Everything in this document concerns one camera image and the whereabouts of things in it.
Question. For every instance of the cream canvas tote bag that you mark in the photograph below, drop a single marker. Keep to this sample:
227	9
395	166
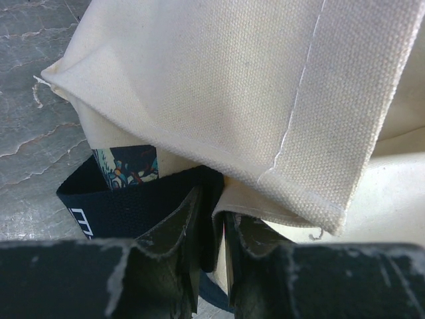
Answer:
306	115

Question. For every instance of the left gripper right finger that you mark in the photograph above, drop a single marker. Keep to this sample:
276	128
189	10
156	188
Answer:
272	277

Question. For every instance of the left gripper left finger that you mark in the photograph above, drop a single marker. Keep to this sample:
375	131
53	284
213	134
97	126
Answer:
153	276

